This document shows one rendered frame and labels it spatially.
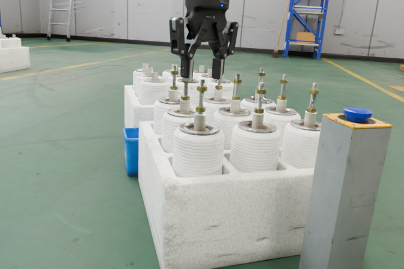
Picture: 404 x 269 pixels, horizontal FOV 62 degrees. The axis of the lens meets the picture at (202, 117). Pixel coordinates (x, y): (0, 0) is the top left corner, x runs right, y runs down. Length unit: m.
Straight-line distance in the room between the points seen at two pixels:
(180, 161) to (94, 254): 0.25
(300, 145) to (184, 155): 0.24
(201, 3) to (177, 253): 0.43
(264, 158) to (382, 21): 6.60
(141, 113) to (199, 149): 0.52
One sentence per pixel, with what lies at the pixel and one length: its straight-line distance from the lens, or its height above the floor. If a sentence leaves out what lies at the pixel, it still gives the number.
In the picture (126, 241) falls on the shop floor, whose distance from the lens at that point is 0.75.
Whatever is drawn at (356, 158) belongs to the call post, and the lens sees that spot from 0.53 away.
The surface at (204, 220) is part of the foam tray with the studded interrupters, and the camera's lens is 0.62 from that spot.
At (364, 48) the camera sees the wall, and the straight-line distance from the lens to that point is 7.11.
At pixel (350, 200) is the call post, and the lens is 0.56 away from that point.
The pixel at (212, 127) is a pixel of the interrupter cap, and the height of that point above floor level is 0.25.
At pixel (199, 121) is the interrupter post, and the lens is 0.61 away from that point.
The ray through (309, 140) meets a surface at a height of 0.23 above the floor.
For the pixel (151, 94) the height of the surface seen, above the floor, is 0.21.
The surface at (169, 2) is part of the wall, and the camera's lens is 7.20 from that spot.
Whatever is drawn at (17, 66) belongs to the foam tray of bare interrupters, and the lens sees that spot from 3.19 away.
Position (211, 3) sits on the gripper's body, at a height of 0.47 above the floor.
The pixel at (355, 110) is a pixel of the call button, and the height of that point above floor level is 0.33.
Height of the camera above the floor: 0.44
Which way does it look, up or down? 15 degrees down
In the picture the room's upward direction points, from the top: 3 degrees clockwise
